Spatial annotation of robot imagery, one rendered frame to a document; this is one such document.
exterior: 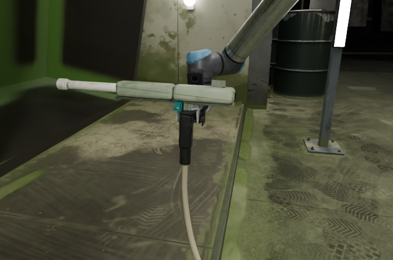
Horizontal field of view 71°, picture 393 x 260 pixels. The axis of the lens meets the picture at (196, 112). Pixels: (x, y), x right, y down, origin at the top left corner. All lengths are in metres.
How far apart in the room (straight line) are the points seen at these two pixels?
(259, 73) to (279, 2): 1.67
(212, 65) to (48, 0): 0.61
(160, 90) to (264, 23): 0.41
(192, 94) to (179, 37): 1.94
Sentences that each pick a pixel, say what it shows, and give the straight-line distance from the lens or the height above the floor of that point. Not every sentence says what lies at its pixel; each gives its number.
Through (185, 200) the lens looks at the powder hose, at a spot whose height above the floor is 0.25.
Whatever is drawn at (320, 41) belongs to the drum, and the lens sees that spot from 3.05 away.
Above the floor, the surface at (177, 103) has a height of 0.52.
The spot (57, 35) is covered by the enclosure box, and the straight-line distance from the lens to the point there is 1.14.
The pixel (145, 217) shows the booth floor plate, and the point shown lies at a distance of 1.09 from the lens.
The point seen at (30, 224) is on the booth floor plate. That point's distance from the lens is 1.20.
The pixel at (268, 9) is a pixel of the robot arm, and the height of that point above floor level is 0.76.
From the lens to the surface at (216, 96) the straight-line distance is 0.67.
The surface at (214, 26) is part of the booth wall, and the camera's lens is 2.53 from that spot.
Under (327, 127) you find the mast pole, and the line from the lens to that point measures 1.82.
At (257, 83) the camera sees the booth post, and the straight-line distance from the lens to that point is 2.54.
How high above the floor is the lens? 0.70
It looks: 17 degrees down
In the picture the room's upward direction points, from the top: straight up
